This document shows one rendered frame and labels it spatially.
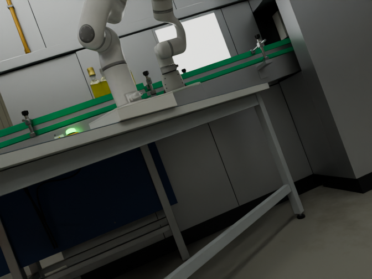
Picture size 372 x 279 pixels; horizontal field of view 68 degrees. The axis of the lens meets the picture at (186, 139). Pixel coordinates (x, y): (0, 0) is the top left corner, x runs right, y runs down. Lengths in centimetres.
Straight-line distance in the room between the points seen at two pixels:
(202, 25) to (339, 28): 77
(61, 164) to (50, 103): 95
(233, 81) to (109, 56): 78
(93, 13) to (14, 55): 98
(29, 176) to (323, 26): 155
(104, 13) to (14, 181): 58
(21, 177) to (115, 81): 45
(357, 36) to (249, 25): 63
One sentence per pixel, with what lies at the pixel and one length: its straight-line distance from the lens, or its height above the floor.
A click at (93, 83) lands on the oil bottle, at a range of 159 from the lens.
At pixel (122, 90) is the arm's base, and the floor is 87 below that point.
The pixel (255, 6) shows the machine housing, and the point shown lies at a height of 125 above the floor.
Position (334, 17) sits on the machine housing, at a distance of 183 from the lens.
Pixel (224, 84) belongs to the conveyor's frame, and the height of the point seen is 83.
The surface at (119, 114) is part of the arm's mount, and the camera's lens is 92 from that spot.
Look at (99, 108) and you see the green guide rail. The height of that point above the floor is 91.
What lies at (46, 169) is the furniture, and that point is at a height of 68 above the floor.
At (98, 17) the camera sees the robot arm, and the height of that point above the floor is 109.
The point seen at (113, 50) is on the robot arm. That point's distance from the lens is 110.
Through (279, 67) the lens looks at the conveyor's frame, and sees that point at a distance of 176.
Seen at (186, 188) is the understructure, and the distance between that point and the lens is 173.
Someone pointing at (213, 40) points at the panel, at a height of 114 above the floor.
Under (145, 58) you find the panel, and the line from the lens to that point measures 176.
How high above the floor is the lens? 62
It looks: level
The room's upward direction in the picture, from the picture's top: 21 degrees counter-clockwise
